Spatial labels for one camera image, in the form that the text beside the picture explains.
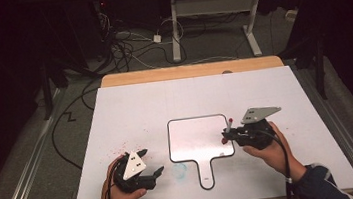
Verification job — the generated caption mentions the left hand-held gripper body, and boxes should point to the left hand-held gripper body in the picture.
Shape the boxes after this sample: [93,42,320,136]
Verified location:
[108,148,159,196]

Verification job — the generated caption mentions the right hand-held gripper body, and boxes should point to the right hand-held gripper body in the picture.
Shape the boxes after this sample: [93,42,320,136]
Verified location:
[228,104,287,154]

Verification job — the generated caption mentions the red whiteboard marker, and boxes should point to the red whiteboard marker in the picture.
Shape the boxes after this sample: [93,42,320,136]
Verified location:
[218,116,237,146]

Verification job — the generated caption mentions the small handled whiteboard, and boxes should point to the small handled whiteboard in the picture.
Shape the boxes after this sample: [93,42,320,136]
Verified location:
[165,111,241,195]

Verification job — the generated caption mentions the person's right hand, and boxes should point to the person's right hand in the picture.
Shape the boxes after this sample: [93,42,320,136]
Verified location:
[239,118,309,189]

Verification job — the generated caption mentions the large white board mat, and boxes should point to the large white board mat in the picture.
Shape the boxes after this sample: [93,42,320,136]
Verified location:
[58,58,353,199]

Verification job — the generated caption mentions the wooden table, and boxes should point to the wooden table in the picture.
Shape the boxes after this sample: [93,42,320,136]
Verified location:
[98,47,353,199]

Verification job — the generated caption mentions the black metal stand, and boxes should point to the black metal stand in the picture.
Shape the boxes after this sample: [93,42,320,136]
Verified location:
[36,55,58,122]

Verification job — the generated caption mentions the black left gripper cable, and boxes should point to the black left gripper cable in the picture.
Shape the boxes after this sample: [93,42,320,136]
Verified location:
[100,157,126,199]

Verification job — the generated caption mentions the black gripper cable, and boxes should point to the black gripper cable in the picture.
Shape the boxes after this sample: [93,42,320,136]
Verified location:
[100,157,126,199]
[256,125,295,199]

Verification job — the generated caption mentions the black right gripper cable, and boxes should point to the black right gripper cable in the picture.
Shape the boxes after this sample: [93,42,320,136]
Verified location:
[256,125,295,199]

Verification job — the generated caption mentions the thin white floor cable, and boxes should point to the thin white floor cable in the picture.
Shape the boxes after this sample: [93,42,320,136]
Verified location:
[127,40,241,74]

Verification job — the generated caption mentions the long black floor cable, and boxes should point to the long black floor cable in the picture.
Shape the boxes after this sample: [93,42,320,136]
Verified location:
[44,77,113,174]

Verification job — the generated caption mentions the aluminium rail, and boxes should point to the aluminium rail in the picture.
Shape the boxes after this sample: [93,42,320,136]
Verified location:
[0,86,78,199]
[289,58,353,199]

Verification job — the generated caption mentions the tangle of floor cables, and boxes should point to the tangle of floor cables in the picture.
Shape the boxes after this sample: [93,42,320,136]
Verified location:
[95,1,192,76]

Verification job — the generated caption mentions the white metal desk frame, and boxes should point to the white metal desk frame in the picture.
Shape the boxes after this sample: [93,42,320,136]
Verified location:
[152,0,315,68]

